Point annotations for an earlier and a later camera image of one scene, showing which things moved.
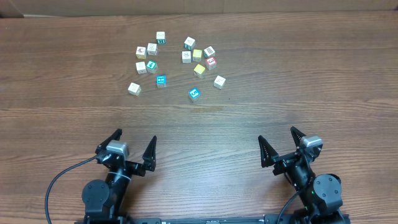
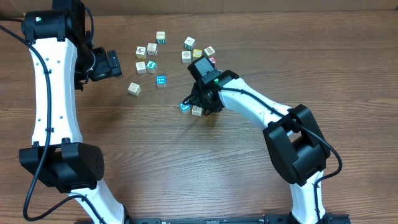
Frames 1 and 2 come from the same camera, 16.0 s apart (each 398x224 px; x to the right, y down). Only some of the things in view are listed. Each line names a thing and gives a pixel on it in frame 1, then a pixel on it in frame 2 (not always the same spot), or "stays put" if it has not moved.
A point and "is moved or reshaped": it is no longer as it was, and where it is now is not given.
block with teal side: (160, 37) stays put
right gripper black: (290, 160) -> (195, 101)
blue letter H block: (161, 81) stays put
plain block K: (152, 49) stays put
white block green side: (209, 51) stays put
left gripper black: (125, 163) -> (112, 63)
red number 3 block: (211, 63) stays put
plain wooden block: (141, 67) stays put
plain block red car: (219, 82) is moved or reshaped
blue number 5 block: (194, 93) is moved or reshaped
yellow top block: (197, 55) stays put
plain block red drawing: (186, 56) stays put
